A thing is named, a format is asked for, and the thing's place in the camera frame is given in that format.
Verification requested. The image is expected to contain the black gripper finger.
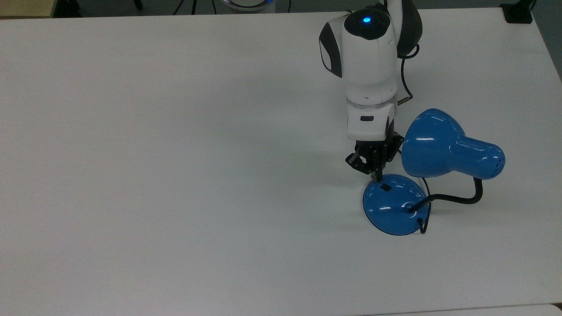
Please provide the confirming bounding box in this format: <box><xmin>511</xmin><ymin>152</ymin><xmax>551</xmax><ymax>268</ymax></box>
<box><xmin>345</xmin><ymin>141</ymin><xmax>375</xmax><ymax>176</ymax></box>
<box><xmin>373</xmin><ymin>131</ymin><xmax>405</xmax><ymax>183</ymax></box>

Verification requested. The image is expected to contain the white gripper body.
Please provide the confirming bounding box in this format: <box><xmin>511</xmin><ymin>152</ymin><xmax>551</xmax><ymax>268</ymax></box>
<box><xmin>346</xmin><ymin>103</ymin><xmax>396</xmax><ymax>142</ymax></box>

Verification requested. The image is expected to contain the blue gooseneck desk lamp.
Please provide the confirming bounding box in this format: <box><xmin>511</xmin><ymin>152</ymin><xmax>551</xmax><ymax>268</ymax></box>
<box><xmin>363</xmin><ymin>108</ymin><xmax>506</xmax><ymax>237</ymax></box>

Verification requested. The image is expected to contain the black table clamp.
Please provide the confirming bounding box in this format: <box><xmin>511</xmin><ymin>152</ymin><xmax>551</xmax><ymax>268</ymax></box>
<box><xmin>500</xmin><ymin>0</ymin><xmax>537</xmax><ymax>24</ymax></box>

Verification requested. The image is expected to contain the dark object behind table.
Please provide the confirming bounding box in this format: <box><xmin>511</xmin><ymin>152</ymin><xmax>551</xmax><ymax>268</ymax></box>
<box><xmin>53</xmin><ymin>0</ymin><xmax>83</xmax><ymax>18</ymax></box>

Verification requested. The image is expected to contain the beige furniture panel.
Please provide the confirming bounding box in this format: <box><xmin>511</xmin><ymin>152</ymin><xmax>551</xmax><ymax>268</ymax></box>
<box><xmin>0</xmin><ymin>0</ymin><xmax>57</xmax><ymax>18</ymax></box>

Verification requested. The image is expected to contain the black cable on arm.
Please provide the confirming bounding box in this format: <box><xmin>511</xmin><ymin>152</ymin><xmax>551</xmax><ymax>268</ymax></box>
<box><xmin>396</xmin><ymin>43</ymin><xmax>421</xmax><ymax>106</ymax></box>

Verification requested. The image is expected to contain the black lamp power cable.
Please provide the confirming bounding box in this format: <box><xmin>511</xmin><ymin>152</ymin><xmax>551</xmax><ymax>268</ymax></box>
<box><xmin>396</xmin><ymin>145</ymin><xmax>432</xmax><ymax>234</ymax></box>

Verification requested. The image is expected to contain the white robot base blue ring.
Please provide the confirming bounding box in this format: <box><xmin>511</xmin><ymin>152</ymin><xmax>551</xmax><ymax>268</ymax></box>
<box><xmin>223</xmin><ymin>0</ymin><xmax>277</xmax><ymax>10</ymax></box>

